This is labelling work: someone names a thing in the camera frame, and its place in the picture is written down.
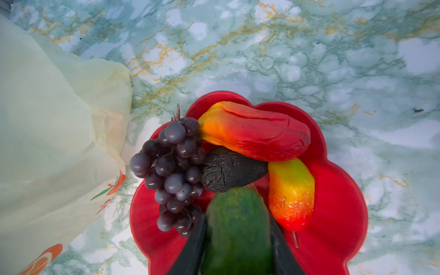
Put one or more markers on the green cucumber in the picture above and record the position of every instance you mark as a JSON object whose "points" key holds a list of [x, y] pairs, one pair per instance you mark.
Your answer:
{"points": [[238, 235]]}

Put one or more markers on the red chili pepper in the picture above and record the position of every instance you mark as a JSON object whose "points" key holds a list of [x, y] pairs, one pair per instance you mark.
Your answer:
{"points": [[261, 135]]}

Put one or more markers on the dark avocado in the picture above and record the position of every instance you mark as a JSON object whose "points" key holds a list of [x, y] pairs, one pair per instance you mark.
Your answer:
{"points": [[225, 169]]}

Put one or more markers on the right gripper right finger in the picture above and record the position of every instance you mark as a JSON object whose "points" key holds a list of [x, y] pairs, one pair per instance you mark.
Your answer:
{"points": [[284, 262]]}

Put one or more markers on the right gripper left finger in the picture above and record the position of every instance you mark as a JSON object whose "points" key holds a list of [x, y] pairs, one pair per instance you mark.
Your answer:
{"points": [[191, 255]]}

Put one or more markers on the dark purple grapes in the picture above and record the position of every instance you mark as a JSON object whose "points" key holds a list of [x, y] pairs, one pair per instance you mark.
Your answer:
{"points": [[170, 165]]}

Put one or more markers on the red flower-shaped plate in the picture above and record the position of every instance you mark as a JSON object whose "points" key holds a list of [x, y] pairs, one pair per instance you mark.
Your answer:
{"points": [[339, 221]]}

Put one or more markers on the yellowish plastic bag orange print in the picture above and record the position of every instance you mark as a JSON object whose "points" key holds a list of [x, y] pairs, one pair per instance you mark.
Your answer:
{"points": [[64, 121]]}

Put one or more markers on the red orange mango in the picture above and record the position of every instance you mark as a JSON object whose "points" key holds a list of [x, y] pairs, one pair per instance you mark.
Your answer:
{"points": [[291, 194]]}

